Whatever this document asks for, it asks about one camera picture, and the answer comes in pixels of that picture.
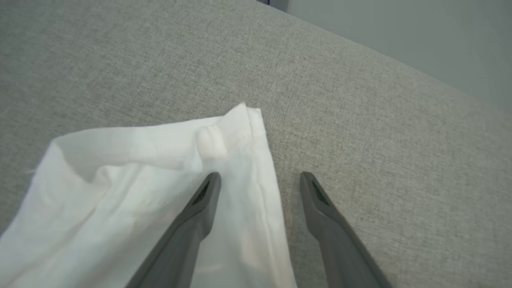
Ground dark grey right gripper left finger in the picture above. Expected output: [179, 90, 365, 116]
[125, 172, 222, 288]

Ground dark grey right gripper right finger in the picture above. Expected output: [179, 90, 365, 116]
[300, 172, 393, 288]

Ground red and white sports jersey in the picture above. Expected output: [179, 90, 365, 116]
[0, 102, 299, 288]

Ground grey fabric sofa seat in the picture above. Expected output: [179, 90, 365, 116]
[0, 0, 512, 288]

